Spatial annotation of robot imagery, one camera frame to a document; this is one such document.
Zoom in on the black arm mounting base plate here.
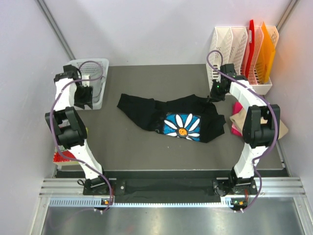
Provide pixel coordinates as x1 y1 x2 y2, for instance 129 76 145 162
82 178 258 196

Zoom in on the black daisy print t shirt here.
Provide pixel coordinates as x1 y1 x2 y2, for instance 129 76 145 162
117 94 226 143

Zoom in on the white plastic mesh basket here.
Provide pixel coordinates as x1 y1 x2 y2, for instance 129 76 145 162
66 58 109 110

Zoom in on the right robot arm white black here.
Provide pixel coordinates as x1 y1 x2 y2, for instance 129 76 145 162
208 64 280 194

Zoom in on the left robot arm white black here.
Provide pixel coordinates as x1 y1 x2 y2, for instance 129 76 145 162
45 65 112 196

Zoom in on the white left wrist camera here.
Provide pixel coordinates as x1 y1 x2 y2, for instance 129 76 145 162
81 74 90 87

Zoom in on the pink t shirt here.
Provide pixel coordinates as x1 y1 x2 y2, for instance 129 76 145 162
230 101 246 137

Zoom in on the white slotted cable duct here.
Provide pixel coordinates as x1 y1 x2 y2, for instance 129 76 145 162
49 197 245 208

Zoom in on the orange plastic folder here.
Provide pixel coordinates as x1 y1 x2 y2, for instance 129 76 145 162
255 22 276 84

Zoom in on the beige t shirt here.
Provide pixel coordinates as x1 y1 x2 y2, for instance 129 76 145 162
230 109 289 139

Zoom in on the white file organizer rack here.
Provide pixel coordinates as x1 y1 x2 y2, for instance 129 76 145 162
206 26 279 95

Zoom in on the red illustrated book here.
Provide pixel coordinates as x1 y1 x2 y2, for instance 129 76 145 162
52 146 79 166

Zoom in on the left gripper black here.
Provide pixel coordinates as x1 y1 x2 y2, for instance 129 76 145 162
74 84 94 110

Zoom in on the red plastic folder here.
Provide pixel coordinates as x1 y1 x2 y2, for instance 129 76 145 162
243 20 255 78

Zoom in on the grey cloth in basket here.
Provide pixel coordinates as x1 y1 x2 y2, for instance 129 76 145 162
90 77 104 103

